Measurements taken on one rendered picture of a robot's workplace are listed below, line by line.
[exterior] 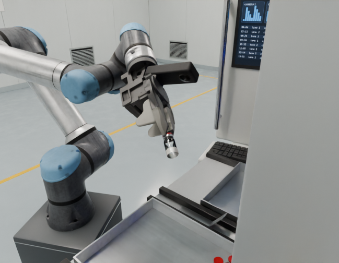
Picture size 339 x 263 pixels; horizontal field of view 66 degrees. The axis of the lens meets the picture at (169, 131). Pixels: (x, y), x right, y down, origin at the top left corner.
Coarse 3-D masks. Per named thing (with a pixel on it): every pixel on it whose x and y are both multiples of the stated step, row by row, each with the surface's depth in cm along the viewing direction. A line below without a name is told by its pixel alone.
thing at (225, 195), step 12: (240, 168) 94; (228, 180) 88; (240, 180) 89; (216, 192) 83; (228, 192) 83; (240, 192) 83; (204, 204) 75; (216, 204) 78; (228, 204) 78; (228, 216) 71
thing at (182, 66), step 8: (168, 64) 56; (176, 64) 55; (184, 64) 54; (192, 64) 54; (152, 72) 58; (160, 72) 56; (168, 72) 55; (176, 72) 54; (184, 72) 53; (192, 72) 54; (160, 80) 59; (168, 80) 58; (176, 80) 57; (184, 80) 55; (192, 80) 55
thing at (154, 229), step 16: (144, 208) 74; (160, 208) 75; (128, 224) 70; (144, 224) 71; (160, 224) 71; (176, 224) 71; (192, 224) 68; (96, 240) 62; (112, 240) 66; (128, 240) 66; (144, 240) 66; (160, 240) 66; (176, 240) 66; (192, 240) 66; (208, 240) 66; (224, 240) 63; (80, 256) 59; (96, 256) 62; (112, 256) 62; (128, 256) 62; (144, 256) 62; (160, 256) 62; (176, 256) 62; (192, 256) 62; (208, 256) 62; (224, 256) 62
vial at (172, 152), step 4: (168, 136) 49; (172, 136) 49; (164, 140) 49; (168, 140) 48; (172, 140) 48; (164, 144) 49; (168, 144) 48; (172, 144) 48; (168, 148) 47; (172, 148) 47; (176, 148) 47; (168, 152) 47; (172, 152) 47; (176, 152) 47; (168, 156) 47; (172, 156) 48; (176, 156) 48
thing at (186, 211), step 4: (180, 208) 77; (184, 208) 77; (184, 212) 75; (188, 212) 75; (192, 212) 75; (192, 216) 74; (196, 216) 74; (200, 216) 74; (224, 216) 66; (200, 220) 72; (204, 220) 72; (208, 220) 72; (216, 220) 69; (220, 220) 65; (208, 224) 71; (212, 224) 68
